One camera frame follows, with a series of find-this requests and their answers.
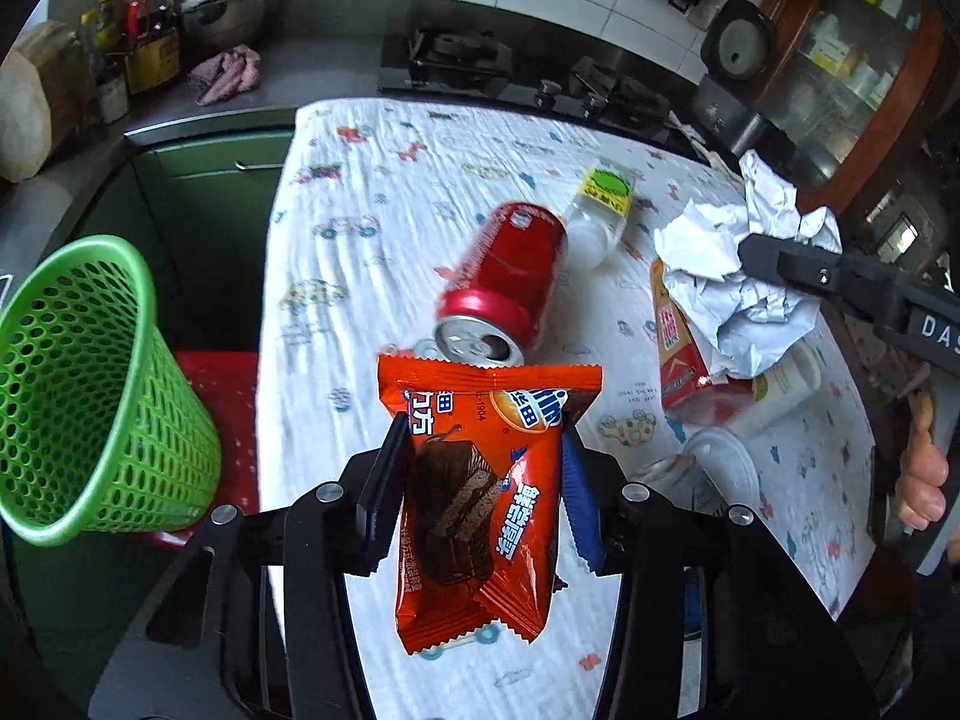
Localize red soda can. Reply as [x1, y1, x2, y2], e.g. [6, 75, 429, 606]
[433, 201, 569, 367]

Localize white paper cup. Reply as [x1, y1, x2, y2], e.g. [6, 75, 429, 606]
[739, 341, 822, 436]

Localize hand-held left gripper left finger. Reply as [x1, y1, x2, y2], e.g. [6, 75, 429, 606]
[90, 412, 413, 720]

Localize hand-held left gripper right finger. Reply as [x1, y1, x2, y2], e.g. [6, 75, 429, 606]
[559, 427, 878, 720]

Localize clear bottle yellow-green label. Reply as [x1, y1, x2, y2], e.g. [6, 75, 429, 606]
[562, 165, 638, 271]

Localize yellow-capped sauce bottle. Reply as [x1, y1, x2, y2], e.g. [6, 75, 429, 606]
[77, 9, 106, 83]

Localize large cooking oil bottle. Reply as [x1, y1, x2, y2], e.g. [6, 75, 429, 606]
[120, 0, 183, 95]

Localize pink rag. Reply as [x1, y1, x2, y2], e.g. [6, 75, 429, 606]
[187, 45, 262, 106]

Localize green kitchen cabinet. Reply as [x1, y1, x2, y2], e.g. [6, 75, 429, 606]
[124, 124, 297, 353]

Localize black gas stove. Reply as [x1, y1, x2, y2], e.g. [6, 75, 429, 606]
[377, 28, 698, 158]

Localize wooden glass-door cabinet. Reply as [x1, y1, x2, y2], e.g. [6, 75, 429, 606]
[750, 0, 960, 196]

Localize red plastic stool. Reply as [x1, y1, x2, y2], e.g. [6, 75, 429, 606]
[154, 351, 260, 548]

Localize orange chocolate snack packet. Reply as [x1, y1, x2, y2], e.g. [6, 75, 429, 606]
[376, 352, 605, 657]

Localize green plastic basket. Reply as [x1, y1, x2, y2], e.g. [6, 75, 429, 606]
[0, 235, 224, 547]

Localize white paper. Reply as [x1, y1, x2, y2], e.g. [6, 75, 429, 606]
[652, 150, 845, 380]

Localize small dark-lidded jar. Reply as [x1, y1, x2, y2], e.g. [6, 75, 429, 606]
[96, 71, 130, 125]

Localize black rice cooker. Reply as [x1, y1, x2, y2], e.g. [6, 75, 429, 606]
[690, 0, 796, 158]

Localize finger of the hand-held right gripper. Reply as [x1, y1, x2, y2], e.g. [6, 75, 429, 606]
[737, 234, 912, 335]

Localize round wooden chopping block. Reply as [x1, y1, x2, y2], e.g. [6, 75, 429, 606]
[0, 21, 83, 182]

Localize white printed table cloth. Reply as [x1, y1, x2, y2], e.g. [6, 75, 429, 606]
[255, 97, 878, 720]

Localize person's right hand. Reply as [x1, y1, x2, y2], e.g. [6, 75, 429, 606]
[892, 390, 950, 533]

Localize red printed cup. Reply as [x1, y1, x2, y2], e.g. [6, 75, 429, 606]
[652, 390, 762, 518]

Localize steel pressure cooker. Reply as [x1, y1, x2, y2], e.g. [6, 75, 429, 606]
[180, 0, 284, 53]

